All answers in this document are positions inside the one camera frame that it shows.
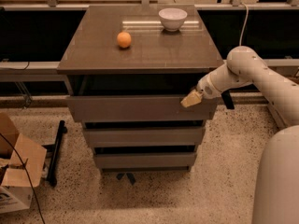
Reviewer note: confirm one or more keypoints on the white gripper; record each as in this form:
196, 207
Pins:
206, 89

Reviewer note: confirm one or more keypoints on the grey top drawer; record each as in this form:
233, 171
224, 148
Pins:
137, 108

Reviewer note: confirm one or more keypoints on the grey drawer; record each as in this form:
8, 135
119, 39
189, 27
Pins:
137, 108
152, 160
180, 136

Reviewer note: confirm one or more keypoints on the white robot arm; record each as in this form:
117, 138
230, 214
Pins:
276, 198

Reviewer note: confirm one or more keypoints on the grey middle drawer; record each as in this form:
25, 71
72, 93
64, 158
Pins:
180, 136

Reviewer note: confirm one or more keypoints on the grey drawer cabinet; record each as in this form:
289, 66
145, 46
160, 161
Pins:
157, 63

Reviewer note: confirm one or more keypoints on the grey bottom drawer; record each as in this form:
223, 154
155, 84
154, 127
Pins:
152, 160

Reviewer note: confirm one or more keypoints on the open cardboard box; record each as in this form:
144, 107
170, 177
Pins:
22, 161

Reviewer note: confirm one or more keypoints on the white ceramic bowl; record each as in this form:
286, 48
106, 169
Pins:
172, 18

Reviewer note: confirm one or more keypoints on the orange fruit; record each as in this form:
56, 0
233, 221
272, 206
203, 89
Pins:
124, 40

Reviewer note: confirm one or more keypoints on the black metal stand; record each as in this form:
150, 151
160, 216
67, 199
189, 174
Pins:
53, 150

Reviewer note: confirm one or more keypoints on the black bracket under rail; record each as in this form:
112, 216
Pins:
227, 99

